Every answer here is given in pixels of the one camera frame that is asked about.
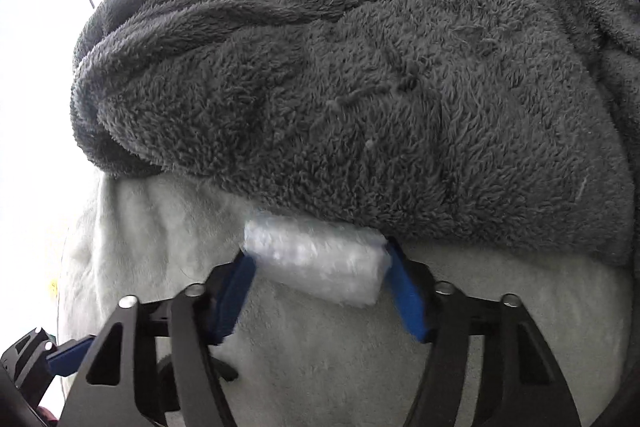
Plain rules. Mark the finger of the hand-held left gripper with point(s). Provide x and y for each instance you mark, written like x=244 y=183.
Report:
x=70 y=355

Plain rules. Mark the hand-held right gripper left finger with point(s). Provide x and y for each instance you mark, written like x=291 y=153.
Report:
x=235 y=302

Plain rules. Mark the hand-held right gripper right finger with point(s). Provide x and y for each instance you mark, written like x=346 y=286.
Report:
x=407 y=292

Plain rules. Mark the bubble wrap roll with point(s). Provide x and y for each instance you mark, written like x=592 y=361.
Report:
x=315 y=262

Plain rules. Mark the light grey bed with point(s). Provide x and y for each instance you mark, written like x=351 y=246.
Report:
x=325 y=357

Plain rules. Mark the dark grey fleece blanket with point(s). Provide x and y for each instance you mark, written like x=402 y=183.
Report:
x=350 y=97

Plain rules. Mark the window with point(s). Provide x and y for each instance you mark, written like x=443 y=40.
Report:
x=45 y=7

